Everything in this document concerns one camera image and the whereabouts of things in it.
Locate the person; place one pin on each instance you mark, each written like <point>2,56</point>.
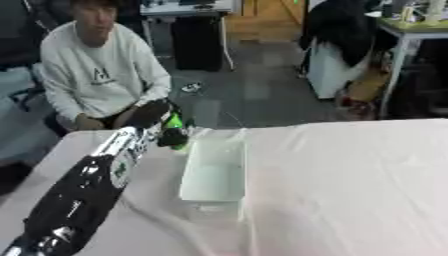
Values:
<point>99,73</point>

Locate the yellow red bag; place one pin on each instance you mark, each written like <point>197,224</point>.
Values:
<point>366,90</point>

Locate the black office chair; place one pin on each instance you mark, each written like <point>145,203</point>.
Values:
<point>23,30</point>

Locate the black jacket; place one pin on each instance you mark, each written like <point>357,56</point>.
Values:
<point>344,26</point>

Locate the white desk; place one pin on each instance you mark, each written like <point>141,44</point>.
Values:
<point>186,9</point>

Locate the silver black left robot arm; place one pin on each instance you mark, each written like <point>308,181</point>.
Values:
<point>87,186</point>

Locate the green toy object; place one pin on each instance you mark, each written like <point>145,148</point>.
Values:
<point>174,124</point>

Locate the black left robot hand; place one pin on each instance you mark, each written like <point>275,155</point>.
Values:
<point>149,114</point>

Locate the white chair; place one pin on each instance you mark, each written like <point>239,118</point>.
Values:
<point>335,75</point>

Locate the white open box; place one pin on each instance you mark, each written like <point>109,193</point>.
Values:
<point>213,170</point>

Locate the small white floor object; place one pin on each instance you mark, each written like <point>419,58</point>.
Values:
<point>192,87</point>

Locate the black cabinet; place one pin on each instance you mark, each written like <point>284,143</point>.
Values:
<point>197,43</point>

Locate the white-legged table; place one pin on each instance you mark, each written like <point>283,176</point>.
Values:
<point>408,33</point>

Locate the person's hand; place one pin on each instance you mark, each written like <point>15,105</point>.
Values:
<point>87,122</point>

